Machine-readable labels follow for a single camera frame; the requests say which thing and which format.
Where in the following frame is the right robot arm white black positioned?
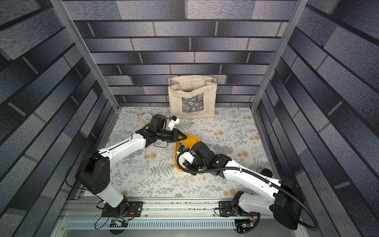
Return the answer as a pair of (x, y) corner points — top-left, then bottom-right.
(177, 142), (302, 230)

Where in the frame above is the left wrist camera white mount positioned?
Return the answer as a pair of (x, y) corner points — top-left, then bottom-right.
(167, 116), (180, 131)

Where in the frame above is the right controller board green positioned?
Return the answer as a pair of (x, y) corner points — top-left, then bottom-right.
(234, 218), (255, 234)

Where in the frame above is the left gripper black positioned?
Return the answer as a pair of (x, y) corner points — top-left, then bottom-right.
(156, 128), (189, 142)

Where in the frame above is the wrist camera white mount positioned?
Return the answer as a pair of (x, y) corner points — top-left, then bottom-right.
(177, 146), (194, 166)
(167, 116), (180, 131)

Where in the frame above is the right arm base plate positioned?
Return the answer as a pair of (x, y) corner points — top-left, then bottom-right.
(218, 200), (259, 217)

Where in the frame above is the left controller board with wires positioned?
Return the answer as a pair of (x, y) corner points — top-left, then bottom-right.
(94, 217), (136, 235)

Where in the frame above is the black corrugated cable conduit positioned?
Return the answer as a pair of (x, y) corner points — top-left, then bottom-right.
(176, 149), (320, 232)

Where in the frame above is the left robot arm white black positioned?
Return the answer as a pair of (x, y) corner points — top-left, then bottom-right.
(75, 114), (187, 217)

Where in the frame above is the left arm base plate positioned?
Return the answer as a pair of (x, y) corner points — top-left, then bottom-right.
(101, 201), (143, 218)

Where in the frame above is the yellow plastic tray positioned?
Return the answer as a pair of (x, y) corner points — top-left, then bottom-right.
(174, 134), (202, 173)

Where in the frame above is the aluminium mounting rail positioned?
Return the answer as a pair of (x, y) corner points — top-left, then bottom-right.
(50, 197), (309, 237)

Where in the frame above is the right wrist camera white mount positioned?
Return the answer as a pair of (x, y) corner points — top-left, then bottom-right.
(177, 146), (194, 166)

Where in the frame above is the beige canvas tote bag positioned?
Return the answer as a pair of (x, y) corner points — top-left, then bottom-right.
(168, 75), (217, 119)

